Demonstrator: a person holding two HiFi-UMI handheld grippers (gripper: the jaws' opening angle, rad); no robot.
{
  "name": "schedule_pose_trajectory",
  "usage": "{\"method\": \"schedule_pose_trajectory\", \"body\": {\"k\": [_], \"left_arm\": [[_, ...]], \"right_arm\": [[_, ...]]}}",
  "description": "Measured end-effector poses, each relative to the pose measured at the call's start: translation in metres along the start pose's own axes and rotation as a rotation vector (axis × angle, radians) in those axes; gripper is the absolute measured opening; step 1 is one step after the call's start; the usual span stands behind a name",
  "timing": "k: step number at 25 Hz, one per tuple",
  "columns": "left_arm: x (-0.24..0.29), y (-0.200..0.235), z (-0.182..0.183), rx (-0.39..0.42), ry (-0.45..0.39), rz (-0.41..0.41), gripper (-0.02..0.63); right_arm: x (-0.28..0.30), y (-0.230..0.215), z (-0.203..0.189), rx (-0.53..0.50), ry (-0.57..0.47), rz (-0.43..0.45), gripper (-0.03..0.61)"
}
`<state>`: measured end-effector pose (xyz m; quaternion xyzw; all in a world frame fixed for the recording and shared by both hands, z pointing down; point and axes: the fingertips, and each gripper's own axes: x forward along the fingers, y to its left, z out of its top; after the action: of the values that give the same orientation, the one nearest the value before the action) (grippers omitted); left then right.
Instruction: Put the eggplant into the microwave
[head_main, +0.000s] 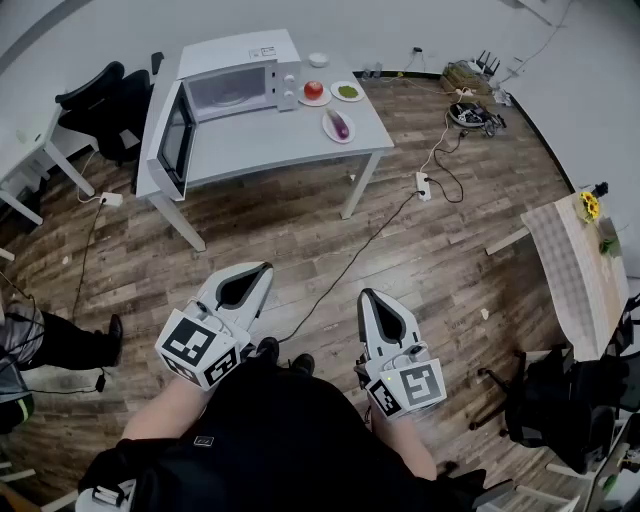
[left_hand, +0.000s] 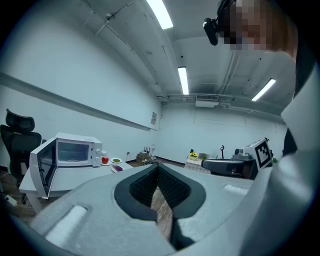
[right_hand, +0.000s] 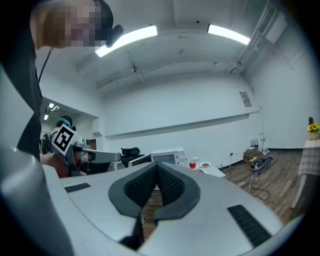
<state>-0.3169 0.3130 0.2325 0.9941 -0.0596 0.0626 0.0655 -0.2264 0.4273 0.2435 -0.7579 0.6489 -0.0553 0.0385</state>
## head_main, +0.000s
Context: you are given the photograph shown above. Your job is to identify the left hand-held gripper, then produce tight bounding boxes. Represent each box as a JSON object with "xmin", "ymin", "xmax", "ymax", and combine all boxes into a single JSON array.
[{"xmin": 154, "ymin": 260, "xmax": 276, "ymax": 392}]

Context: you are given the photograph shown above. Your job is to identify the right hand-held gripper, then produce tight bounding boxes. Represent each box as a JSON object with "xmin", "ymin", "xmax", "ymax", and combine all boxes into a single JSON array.
[{"xmin": 354, "ymin": 288, "xmax": 448, "ymax": 419}]

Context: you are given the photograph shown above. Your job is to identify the white oval plate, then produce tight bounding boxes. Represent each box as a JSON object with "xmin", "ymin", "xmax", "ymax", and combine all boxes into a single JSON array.
[{"xmin": 321, "ymin": 108, "xmax": 357, "ymax": 145}]

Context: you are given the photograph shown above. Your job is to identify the purple eggplant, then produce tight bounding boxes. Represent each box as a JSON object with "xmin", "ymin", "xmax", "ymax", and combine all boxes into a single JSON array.
[{"xmin": 325, "ymin": 108, "xmax": 351, "ymax": 140}]

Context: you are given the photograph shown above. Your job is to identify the white microwave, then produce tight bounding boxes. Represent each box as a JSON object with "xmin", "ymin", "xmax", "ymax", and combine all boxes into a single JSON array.
[{"xmin": 147, "ymin": 28, "xmax": 303, "ymax": 202}]

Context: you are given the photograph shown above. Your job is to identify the person's left forearm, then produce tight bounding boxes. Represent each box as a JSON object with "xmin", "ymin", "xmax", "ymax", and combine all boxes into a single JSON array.
[{"xmin": 119, "ymin": 372, "xmax": 214, "ymax": 444}]

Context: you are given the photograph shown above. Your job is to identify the person's right forearm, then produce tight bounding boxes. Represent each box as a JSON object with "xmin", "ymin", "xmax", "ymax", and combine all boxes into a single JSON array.
[{"xmin": 370, "ymin": 407, "xmax": 440, "ymax": 482}]

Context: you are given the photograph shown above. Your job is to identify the person's left black shoe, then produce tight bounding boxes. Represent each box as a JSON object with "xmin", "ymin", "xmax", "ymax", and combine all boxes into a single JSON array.
[{"xmin": 254, "ymin": 336, "xmax": 281, "ymax": 364}]

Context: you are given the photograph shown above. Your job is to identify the person's black trousers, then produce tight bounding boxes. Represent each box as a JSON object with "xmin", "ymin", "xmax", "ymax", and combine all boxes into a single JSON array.
[{"xmin": 197, "ymin": 344, "xmax": 371, "ymax": 451}]

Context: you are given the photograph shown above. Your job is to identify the light wooden bar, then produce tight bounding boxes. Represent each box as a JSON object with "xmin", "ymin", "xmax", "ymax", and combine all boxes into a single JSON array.
[{"xmin": 485, "ymin": 227, "xmax": 531, "ymax": 256}]

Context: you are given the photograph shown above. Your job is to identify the grey table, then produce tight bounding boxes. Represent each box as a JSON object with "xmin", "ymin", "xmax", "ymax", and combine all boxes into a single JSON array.
[{"xmin": 135, "ymin": 49, "xmax": 396, "ymax": 254}]

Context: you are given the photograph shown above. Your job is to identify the person's black shirt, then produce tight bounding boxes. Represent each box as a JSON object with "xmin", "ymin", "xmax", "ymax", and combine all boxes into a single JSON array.
[{"xmin": 77, "ymin": 424, "xmax": 501, "ymax": 512}]

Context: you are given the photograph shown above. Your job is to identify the black office chair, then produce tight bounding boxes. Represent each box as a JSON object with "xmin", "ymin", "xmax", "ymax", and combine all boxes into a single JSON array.
[
  {"xmin": 469, "ymin": 344, "xmax": 631, "ymax": 476},
  {"xmin": 54, "ymin": 60, "xmax": 156, "ymax": 166}
]

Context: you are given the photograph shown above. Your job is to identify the checked cloth table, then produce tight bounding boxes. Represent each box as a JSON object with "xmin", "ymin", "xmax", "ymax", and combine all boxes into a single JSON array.
[{"xmin": 519, "ymin": 192, "xmax": 631, "ymax": 361}]

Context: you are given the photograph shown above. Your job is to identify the white round plate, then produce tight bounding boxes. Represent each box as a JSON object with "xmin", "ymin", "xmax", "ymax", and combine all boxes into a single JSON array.
[
  {"xmin": 329, "ymin": 80, "xmax": 366, "ymax": 104},
  {"xmin": 297, "ymin": 84, "xmax": 333, "ymax": 108}
]

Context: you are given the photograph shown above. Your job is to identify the round black tray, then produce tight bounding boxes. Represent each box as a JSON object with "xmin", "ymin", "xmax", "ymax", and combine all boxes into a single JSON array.
[{"xmin": 448, "ymin": 101, "xmax": 489, "ymax": 126}]

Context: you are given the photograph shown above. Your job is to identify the yellow sunflower bouquet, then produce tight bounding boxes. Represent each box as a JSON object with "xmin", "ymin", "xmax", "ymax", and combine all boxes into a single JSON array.
[{"xmin": 577, "ymin": 189, "xmax": 626, "ymax": 259}]

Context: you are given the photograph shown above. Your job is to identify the grey waist pack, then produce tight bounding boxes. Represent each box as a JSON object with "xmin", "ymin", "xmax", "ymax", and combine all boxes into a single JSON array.
[{"xmin": 74, "ymin": 477, "xmax": 137, "ymax": 512}]

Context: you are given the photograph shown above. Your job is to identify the white desk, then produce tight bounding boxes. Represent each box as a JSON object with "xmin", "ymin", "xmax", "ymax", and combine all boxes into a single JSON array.
[{"xmin": 0, "ymin": 97, "xmax": 96, "ymax": 227}]

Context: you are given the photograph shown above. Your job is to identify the brown woven box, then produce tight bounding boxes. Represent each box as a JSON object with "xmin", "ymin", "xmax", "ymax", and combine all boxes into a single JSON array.
[{"xmin": 439, "ymin": 60, "xmax": 494, "ymax": 96}]

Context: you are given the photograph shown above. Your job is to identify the black antenna router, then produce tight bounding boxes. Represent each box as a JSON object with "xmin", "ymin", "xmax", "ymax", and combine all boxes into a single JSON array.
[{"xmin": 472, "ymin": 49, "xmax": 502, "ymax": 77}]

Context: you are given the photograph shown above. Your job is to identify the long black floor cable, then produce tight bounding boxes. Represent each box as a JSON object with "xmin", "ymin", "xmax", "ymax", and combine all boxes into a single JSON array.
[{"xmin": 277, "ymin": 191, "xmax": 420, "ymax": 346}]

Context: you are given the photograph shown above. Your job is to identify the looped black cable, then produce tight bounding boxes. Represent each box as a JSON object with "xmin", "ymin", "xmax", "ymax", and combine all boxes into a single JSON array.
[{"xmin": 427, "ymin": 147, "xmax": 466, "ymax": 205}]

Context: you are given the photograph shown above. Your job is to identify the white floor cable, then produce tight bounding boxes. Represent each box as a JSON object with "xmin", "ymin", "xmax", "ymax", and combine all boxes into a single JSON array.
[{"xmin": 419, "ymin": 110, "xmax": 451, "ymax": 175}]

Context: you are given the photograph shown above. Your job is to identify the tangle of black cables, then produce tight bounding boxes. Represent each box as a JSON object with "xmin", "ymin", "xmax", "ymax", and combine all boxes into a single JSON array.
[{"xmin": 479, "ymin": 112, "xmax": 507, "ymax": 137}]

